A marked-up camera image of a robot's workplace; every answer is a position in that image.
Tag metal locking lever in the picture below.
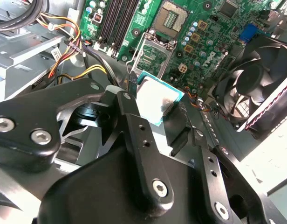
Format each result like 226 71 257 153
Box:
125 29 156 75

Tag silver CPU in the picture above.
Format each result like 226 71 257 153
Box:
135 70 185 127

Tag metal socket cover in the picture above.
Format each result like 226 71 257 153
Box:
130 29 178 79

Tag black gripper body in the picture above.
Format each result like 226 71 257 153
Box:
38 146 212 224

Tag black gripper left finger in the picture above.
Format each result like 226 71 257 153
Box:
0 70 175 211

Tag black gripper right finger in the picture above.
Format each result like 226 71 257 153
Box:
163 100 274 224

